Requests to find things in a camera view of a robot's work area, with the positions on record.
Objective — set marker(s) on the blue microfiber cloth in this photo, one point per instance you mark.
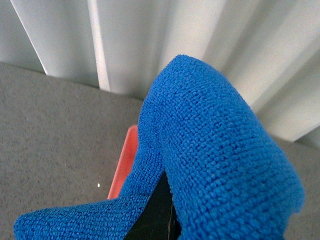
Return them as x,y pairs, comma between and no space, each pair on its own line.
228,179

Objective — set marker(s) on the white pleated curtain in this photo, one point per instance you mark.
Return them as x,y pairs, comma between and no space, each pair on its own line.
268,49

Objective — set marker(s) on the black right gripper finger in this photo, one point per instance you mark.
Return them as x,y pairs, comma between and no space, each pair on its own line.
158,221

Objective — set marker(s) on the pink plastic bin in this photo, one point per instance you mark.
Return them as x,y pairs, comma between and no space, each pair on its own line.
125,162

